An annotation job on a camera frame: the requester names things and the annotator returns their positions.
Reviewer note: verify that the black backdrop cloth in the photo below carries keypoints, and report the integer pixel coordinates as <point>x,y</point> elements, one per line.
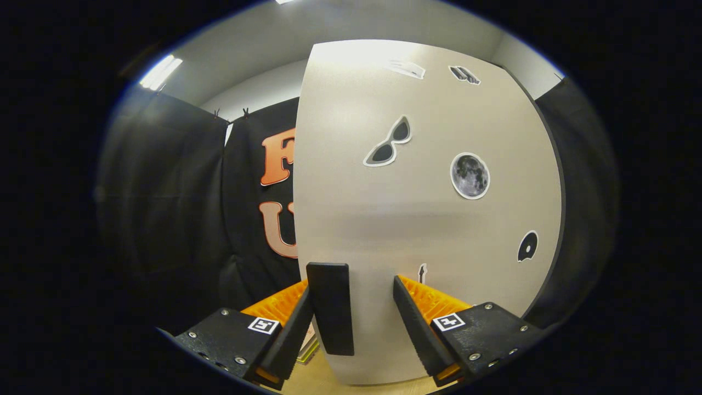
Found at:
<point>164,192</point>

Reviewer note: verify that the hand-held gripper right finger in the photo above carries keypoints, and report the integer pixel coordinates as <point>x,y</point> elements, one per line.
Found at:
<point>419,329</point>

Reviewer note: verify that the yellow edged book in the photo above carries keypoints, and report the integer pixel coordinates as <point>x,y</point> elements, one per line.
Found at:
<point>310,351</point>

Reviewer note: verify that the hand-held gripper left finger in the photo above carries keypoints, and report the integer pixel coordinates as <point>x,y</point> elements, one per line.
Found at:
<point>290,343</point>

